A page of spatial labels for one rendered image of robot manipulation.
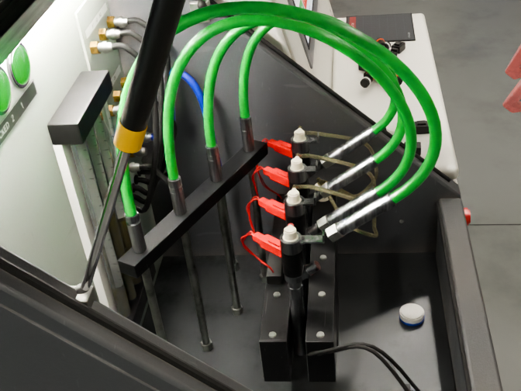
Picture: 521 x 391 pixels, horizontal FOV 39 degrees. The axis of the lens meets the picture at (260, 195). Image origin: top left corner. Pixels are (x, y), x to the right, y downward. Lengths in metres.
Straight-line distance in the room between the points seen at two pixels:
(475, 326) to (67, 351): 0.62
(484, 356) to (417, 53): 0.86
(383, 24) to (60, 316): 1.40
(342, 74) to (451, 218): 0.51
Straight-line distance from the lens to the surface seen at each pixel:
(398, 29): 1.83
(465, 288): 1.13
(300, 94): 1.19
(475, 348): 1.04
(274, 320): 1.04
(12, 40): 0.80
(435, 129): 0.85
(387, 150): 1.05
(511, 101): 0.78
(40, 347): 0.62
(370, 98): 1.54
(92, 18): 1.10
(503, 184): 3.03
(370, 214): 0.91
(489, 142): 3.28
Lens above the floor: 1.71
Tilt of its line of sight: 35 degrees down
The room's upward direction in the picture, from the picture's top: 7 degrees counter-clockwise
